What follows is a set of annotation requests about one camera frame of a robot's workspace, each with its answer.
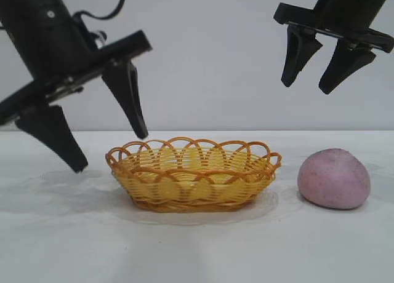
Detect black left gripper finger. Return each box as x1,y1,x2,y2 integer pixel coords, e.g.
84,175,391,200
101,60,149,140

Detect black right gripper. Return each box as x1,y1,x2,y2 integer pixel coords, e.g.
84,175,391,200
273,0,394,95

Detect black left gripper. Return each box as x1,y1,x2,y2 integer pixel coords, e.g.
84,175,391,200
0,0,153,173

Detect yellow woven wicker basket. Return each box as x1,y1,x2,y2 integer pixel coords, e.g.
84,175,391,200
105,137,283,214

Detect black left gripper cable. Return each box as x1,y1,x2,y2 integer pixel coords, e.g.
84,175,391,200
66,0,126,21

